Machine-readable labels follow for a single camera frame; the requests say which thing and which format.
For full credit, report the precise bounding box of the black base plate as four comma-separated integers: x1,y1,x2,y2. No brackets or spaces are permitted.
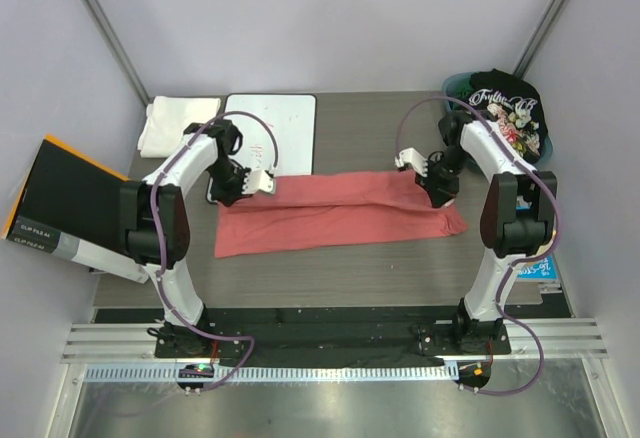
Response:
147,306,512,369

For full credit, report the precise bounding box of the pink t shirt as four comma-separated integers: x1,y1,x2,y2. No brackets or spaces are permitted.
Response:
214,171,468,259

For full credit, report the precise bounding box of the blue picture book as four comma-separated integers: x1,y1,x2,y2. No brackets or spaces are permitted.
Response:
517,255,558,282

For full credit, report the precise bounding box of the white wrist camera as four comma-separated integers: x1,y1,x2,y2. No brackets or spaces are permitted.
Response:
242,170,276,195
394,147,428,176

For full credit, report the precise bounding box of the black orange clip file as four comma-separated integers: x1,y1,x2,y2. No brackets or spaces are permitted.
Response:
1,135,149,284

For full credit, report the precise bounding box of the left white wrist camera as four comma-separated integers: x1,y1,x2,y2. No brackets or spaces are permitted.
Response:
242,170,276,195

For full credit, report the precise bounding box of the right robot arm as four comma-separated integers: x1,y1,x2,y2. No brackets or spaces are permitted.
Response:
415,111,557,356

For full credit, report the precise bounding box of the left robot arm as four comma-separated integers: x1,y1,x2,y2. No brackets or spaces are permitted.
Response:
117,115,262,357

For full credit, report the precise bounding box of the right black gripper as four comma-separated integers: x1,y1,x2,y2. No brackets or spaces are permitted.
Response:
415,146,472,210

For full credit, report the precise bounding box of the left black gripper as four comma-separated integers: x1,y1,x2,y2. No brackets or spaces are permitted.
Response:
206,158,255,208

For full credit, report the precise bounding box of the black floral t shirt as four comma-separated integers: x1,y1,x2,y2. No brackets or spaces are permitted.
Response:
467,68,550,167

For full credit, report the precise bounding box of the aluminium frame rail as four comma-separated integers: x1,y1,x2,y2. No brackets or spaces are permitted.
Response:
62,318,608,363

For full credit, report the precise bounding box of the folded white t shirt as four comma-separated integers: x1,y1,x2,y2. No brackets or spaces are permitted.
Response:
137,96,221,159

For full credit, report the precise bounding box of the slotted cable duct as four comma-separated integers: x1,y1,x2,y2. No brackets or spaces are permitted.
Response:
84,362,459,385

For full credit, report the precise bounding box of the teal plastic basket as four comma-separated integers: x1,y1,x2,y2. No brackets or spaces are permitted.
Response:
441,72,557,174

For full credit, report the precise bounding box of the white dry-erase board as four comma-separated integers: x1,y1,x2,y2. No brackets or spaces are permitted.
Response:
224,94,317,177

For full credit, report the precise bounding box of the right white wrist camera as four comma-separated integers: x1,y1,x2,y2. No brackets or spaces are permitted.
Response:
394,147,428,176

